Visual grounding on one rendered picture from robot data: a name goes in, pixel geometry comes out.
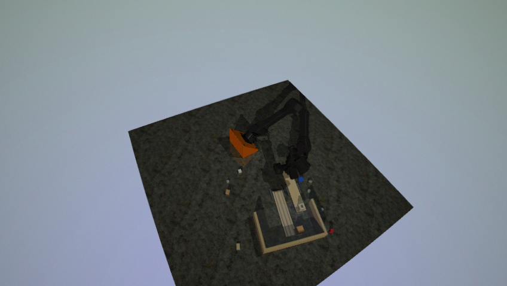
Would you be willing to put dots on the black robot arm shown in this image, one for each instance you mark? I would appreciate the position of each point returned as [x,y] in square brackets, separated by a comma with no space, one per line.
[301,165]

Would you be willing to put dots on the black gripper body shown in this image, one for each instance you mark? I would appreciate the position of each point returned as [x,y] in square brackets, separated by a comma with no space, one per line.
[278,168]

